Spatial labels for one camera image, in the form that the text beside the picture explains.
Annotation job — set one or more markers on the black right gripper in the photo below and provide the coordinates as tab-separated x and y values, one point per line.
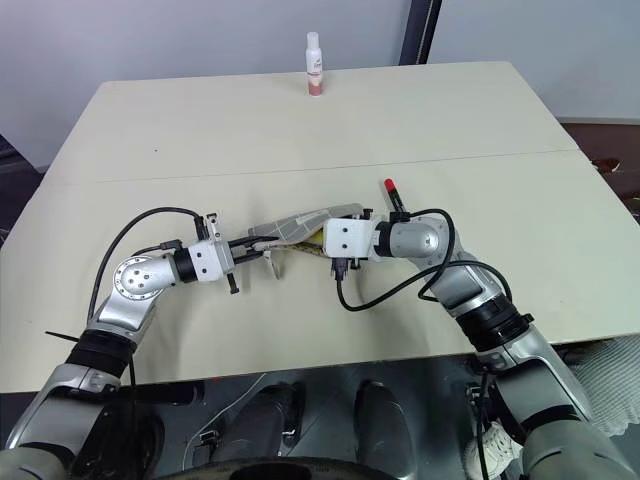
354	263

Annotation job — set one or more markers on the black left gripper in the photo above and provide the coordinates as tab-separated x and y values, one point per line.
231	282

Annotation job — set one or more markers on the yellow highlighter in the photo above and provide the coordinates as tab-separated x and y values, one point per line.
316	242

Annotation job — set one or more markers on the grey grid pouch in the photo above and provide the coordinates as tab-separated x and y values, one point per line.
295	224

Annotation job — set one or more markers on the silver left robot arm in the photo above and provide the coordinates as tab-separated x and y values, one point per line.
131	281

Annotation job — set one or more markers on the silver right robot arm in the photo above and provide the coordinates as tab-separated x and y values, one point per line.
425	240

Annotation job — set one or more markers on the red capped black marker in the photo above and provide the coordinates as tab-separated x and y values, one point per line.
395	197

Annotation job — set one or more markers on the black zip tie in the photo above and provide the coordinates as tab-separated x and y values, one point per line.
62	336

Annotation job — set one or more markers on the dark rounded foot shape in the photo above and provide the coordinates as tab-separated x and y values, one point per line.
382	420
265	420

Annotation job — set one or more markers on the white pink spray bottle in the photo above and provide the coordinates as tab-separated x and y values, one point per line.
314	60

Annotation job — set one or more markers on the white sneaker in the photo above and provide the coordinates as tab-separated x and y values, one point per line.
492	450

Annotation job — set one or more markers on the brown scrap on floor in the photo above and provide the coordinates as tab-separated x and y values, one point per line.
607	165

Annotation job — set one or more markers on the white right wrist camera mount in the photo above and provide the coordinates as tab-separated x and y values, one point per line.
347	239

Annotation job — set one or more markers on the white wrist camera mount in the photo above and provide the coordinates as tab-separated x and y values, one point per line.
347	239
209	261

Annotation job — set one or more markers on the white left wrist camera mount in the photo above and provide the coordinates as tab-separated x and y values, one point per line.
209	261

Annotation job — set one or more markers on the dark vertical post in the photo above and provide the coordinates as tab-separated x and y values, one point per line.
420	30

